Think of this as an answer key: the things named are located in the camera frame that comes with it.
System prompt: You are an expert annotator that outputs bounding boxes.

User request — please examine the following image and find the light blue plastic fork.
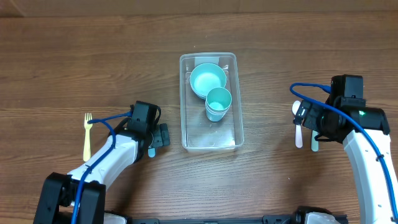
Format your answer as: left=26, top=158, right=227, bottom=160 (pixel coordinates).
left=148, top=148, right=156, bottom=158

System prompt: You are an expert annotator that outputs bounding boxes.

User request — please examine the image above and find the green plastic cup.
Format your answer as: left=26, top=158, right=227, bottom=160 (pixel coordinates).
left=205, top=87, right=232, bottom=122

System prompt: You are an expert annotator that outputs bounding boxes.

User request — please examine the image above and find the yellow plastic fork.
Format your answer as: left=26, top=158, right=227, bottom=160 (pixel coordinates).
left=83, top=113, right=93, bottom=162

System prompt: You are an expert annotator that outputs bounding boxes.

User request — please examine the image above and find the light blue bowl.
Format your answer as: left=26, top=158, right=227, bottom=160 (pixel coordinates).
left=190, top=63, right=227, bottom=99

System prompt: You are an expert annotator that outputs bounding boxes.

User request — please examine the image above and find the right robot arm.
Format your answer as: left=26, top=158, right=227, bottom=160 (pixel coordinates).
left=290, top=75, right=397, bottom=223

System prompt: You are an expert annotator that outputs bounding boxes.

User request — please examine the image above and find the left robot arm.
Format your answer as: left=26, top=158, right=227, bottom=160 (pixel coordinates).
left=34, top=101, right=170, bottom=224

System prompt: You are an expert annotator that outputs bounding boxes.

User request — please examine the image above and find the clear plastic container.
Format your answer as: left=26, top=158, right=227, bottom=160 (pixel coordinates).
left=179, top=52, right=244, bottom=152

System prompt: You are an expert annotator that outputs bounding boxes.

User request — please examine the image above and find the pink plastic spoon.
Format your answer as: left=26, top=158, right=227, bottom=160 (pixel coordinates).
left=292, top=100, right=303, bottom=148

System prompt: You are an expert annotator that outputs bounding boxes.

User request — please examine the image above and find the green plastic fork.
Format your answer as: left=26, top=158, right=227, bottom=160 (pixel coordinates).
left=311, top=130, right=319, bottom=152

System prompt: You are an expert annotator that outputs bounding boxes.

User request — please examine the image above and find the right blue cable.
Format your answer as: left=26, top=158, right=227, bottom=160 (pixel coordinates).
left=289, top=82, right=398, bottom=215

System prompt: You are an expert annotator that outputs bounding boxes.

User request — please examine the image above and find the blue cable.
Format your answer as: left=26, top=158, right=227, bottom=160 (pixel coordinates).
left=70, top=111, right=134, bottom=224
left=289, top=82, right=398, bottom=215

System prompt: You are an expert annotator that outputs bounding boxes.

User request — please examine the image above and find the left blue cable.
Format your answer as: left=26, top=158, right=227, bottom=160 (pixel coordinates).
left=70, top=111, right=134, bottom=224

